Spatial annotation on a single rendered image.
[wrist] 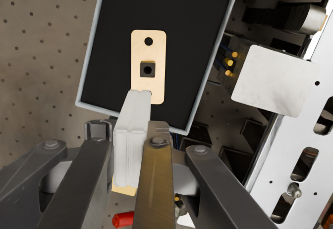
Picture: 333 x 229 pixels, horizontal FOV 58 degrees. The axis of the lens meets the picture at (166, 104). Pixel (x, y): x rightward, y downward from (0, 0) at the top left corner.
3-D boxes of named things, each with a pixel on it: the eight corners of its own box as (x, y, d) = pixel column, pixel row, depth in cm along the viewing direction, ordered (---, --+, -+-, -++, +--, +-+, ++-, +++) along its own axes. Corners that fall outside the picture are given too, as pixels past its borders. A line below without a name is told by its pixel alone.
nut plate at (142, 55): (163, 103, 36) (163, 106, 34) (131, 102, 36) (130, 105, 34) (166, 30, 33) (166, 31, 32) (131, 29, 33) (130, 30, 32)
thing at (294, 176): (255, 137, 88) (297, 198, 60) (239, 133, 87) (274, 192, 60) (261, 122, 86) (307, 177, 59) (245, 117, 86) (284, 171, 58)
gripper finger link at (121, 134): (128, 188, 14) (112, 188, 14) (138, 130, 21) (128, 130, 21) (129, 131, 14) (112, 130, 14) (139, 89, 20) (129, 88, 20)
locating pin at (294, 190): (292, 189, 60) (301, 201, 56) (283, 186, 60) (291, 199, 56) (296, 180, 60) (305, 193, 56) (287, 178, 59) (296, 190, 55)
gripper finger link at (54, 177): (107, 196, 13) (35, 193, 13) (122, 143, 17) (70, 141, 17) (107, 164, 12) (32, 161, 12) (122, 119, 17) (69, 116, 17)
